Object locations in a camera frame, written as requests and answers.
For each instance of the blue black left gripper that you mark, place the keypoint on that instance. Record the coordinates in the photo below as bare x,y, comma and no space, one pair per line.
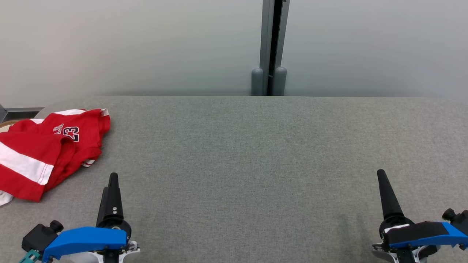
84,239

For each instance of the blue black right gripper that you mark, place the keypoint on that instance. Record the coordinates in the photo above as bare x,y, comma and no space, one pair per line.
416,233

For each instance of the red white number 23 jersey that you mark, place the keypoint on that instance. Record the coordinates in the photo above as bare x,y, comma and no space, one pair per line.
84,126

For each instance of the red shorts white side stripe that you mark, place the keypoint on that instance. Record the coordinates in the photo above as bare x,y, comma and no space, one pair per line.
22,164

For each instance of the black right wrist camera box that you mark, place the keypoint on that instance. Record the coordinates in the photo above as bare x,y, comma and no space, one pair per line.
459,219

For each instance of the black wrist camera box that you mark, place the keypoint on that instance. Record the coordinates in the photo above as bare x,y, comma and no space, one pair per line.
459,219
38,236

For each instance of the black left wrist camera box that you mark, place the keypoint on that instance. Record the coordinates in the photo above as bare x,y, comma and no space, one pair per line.
38,236

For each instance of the grey partition post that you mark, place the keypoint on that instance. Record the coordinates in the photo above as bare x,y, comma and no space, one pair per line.
268,47

